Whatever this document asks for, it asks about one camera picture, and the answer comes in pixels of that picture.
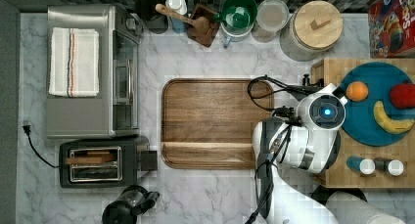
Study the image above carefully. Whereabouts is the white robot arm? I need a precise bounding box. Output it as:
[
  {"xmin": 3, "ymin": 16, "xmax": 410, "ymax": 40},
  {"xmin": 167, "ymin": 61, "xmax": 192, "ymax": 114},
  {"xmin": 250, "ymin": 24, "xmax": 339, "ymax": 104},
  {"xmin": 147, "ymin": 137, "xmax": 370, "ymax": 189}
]
[{"xmin": 252, "ymin": 83, "xmax": 346, "ymax": 224}]

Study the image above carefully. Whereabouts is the brown wooden cutting board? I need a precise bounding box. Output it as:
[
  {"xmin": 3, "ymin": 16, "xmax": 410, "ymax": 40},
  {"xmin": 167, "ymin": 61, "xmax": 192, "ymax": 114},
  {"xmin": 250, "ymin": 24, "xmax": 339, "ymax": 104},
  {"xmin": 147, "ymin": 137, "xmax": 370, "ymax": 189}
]
[{"xmin": 161, "ymin": 78, "xmax": 274, "ymax": 169}]

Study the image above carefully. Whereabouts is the light blue mug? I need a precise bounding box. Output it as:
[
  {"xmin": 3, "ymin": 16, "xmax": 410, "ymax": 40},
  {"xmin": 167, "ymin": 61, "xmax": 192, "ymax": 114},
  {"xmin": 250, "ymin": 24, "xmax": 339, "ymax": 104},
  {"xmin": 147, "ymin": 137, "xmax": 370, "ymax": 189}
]
[{"xmin": 220, "ymin": 22, "xmax": 254, "ymax": 49}]

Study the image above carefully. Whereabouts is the wooden spoon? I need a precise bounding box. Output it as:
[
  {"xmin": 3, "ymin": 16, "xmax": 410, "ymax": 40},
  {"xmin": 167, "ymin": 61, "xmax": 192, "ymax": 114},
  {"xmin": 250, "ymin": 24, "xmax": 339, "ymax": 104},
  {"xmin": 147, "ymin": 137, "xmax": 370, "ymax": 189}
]
[{"xmin": 155, "ymin": 4, "xmax": 210, "ymax": 34}]

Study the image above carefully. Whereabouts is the dark wooden square holder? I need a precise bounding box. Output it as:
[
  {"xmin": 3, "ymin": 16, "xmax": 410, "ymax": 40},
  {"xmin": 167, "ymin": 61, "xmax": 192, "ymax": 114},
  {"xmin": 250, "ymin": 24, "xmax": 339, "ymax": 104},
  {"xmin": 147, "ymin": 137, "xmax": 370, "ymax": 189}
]
[{"xmin": 187, "ymin": 3, "xmax": 219, "ymax": 48}]

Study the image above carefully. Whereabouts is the green measuring cup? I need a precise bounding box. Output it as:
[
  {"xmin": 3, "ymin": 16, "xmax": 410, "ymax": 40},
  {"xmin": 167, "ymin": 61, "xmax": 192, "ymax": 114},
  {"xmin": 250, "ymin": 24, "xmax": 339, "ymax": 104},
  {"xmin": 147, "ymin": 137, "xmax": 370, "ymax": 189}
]
[{"xmin": 213, "ymin": 0, "xmax": 258, "ymax": 32}]

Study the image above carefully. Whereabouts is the white blue bottle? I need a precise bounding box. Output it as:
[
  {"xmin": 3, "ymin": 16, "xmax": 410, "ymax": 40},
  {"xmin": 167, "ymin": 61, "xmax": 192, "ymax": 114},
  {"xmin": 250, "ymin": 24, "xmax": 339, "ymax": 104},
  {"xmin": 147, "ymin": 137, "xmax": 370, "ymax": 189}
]
[{"xmin": 165, "ymin": 0, "xmax": 187, "ymax": 33}]

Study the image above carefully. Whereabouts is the black slot toaster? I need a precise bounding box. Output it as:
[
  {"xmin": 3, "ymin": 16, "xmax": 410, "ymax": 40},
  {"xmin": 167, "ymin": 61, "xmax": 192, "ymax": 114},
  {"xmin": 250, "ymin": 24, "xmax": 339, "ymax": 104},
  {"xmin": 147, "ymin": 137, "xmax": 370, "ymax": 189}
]
[{"xmin": 59, "ymin": 136, "xmax": 158, "ymax": 189}]

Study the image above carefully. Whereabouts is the clear glass jar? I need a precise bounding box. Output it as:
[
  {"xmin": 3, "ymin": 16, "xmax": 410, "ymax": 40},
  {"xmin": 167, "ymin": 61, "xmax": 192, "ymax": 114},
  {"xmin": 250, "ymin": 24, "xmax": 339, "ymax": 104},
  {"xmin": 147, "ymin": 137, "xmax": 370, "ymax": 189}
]
[{"xmin": 252, "ymin": 0, "xmax": 290, "ymax": 43}]

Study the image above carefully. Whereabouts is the black round container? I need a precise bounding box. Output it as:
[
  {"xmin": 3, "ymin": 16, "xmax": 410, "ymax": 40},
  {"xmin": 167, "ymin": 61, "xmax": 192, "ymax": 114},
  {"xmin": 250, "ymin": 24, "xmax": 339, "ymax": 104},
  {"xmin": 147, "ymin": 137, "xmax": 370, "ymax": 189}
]
[{"xmin": 135, "ymin": 0, "xmax": 168, "ymax": 34}]

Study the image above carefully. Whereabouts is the stainless steel toaster oven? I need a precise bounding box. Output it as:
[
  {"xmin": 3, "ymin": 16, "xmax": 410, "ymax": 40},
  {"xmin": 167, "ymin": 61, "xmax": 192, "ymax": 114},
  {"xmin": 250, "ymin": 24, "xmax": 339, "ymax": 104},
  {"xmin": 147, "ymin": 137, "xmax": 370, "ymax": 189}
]
[{"xmin": 46, "ymin": 4, "xmax": 142, "ymax": 139}]

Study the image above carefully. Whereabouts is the canister with wooden lid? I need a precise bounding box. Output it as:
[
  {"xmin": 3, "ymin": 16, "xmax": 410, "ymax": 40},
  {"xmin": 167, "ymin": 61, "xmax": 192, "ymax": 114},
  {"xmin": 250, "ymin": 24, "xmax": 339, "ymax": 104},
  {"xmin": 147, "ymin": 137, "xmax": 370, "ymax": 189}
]
[{"xmin": 280, "ymin": 0, "xmax": 344, "ymax": 62}]

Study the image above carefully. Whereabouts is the white striped dish towel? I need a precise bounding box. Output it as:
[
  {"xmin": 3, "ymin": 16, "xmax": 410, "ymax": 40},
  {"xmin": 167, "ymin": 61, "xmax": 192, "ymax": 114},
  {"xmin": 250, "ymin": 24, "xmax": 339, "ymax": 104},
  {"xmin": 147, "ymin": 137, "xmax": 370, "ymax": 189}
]
[{"xmin": 48, "ymin": 27, "xmax": 100, "ymax": 98}]

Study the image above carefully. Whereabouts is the orange fruit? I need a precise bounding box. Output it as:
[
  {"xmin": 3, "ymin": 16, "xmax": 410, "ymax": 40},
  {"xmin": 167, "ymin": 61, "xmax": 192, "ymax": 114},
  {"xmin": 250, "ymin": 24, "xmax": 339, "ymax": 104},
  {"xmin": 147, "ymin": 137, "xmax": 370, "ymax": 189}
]
[{"xmin": 346, "ymin": 81, "xmax": 369, "ymax": 102}]

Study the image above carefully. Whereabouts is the blue round plate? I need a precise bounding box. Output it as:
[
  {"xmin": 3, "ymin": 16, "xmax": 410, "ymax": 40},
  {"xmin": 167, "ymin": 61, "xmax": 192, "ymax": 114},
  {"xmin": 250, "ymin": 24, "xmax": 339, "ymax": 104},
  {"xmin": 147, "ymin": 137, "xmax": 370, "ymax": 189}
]
[{"xmin": 338, "ymin": 61, "xmax": 415, "ymax": 148}]

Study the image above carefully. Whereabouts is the blue shaker white cap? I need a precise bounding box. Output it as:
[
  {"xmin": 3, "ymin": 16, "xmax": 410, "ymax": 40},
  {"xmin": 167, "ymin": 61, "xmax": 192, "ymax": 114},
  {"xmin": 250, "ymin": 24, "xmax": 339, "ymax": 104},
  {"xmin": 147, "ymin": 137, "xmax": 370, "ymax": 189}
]
[{"xmin": 346, "ymin": 156, "xmax": 375, "ymax": 175}]

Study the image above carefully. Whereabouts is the yellow banana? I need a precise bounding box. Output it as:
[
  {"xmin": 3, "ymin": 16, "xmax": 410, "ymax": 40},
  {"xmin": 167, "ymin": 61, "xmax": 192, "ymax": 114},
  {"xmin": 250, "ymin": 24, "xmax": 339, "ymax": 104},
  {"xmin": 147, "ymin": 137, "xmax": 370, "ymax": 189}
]
[{"xmin": 373, "ymin": 101, "xmax": 414, "ymax": 134}]

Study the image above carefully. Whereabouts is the red apple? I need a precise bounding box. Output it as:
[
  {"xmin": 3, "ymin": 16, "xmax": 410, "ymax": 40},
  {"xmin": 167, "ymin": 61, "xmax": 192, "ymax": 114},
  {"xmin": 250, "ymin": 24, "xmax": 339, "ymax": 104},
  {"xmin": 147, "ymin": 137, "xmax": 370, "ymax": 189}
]
[{"xmin": 390, "ymin": 83, "xmax": 415, "ymax": 109}]

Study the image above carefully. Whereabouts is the dark shaker white cap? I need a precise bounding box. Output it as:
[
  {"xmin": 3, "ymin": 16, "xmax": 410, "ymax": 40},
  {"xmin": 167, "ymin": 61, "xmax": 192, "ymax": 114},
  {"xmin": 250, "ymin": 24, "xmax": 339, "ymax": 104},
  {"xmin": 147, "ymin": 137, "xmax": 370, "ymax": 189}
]
[{"xmin": 374, "ymin": 157, "xmax": 404, "ymax": 176}]

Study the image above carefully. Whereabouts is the colourful cereal box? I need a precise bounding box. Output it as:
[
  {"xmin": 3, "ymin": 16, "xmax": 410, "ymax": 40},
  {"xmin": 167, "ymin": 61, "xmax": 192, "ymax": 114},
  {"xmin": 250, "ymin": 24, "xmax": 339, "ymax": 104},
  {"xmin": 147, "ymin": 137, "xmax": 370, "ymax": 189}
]
[{"xmin": 368, "ymin": 0, "xmax": 415, "ymax": 58}]

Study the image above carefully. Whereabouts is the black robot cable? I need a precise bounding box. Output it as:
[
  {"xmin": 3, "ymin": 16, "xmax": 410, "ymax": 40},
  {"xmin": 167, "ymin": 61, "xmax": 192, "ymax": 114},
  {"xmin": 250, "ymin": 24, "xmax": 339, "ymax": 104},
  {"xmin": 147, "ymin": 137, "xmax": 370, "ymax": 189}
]
[{"xmin": 244, "ymin": 74, "xmax": 322, "ymax": 224}]

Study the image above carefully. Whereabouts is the black power cord plug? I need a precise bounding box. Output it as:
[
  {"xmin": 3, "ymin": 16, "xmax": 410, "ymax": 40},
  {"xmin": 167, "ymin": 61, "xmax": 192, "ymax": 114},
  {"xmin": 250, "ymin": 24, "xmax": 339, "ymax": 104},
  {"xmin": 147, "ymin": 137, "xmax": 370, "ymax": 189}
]
[{"xmin": 22, "ymin": 120, "xmax": 61, "ymax": 169}]

